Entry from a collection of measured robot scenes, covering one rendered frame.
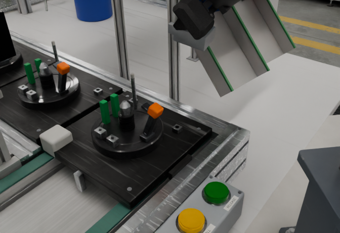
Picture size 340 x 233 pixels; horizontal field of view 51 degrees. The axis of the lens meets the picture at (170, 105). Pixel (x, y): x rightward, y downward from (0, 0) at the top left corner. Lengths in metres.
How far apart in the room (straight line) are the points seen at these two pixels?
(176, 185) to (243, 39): 0.40
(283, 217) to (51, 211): 0.42
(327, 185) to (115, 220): 0.32
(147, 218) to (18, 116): 0.39
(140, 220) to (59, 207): 0.17
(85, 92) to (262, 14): 0.50
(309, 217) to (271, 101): 0.50
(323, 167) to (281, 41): 0.51
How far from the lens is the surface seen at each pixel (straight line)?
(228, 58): 0.83
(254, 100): 1.01
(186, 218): 0.56
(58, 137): 0.70
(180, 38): 0.65
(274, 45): 0.98
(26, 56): 1.08
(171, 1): 0.76
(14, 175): 0.72
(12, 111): 0.85
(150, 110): 0.60
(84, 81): 0.90
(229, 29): 0.87
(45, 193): 0.71
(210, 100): 1.00
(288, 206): 0.75
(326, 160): 0.55
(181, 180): 0.62
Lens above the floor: 1.41
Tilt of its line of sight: 35 degrees down
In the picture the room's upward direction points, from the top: 1 degrees counter-clockwise
